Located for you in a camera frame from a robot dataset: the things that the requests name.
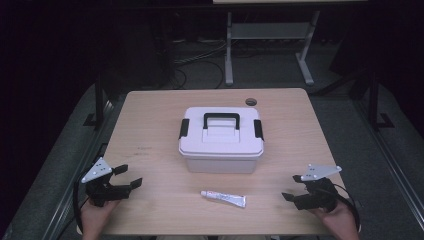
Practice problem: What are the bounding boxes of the grey floor cables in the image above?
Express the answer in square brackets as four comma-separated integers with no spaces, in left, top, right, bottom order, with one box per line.
[173,40,228,66]

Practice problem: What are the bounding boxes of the person's left hand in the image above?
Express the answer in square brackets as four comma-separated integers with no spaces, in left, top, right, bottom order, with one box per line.
[79,199,121,236]

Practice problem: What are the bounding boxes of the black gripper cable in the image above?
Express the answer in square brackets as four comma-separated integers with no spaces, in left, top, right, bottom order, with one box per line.
[72,179,92,234]
[333,182,362,233]

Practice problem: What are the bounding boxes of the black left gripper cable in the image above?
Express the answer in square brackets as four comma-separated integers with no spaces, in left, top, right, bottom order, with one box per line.
[72,179,92,234]

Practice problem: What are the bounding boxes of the white and silver tube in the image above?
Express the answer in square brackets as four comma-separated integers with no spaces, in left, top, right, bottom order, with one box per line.
[200,190,248,209]

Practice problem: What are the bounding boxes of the white lid with black handle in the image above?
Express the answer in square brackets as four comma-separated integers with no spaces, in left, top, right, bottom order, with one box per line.
[178,106,265,159]

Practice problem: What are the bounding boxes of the black floor cable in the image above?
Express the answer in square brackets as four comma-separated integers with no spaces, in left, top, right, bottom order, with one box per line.
[173,59,225,90]

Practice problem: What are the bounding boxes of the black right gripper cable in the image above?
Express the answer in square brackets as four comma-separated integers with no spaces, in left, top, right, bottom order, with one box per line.
[333,182,362,233]

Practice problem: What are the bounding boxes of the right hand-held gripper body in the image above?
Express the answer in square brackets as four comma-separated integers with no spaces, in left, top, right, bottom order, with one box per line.
[293,163,343,213]

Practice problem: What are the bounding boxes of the white plastic storage box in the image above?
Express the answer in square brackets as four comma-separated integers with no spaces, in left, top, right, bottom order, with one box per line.
[184,154,260,175]

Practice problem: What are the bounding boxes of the black metal post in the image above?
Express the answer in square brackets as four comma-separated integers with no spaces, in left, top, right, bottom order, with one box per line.
[83,73,106,130]
[367,70,395,132]

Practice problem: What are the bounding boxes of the person's right hand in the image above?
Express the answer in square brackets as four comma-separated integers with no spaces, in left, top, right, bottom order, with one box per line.
[311,199,360,238]

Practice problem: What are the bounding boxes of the aluminium floor rail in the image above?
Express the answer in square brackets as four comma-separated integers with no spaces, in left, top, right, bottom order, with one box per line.
[352,99,424,232]
[41,99,116,240]

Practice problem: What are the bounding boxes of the light desk with grey legs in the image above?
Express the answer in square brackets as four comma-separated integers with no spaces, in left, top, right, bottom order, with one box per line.
[212,0,368,87]

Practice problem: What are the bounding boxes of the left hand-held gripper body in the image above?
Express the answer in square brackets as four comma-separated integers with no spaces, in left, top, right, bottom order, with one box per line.
[80,157,133,208]

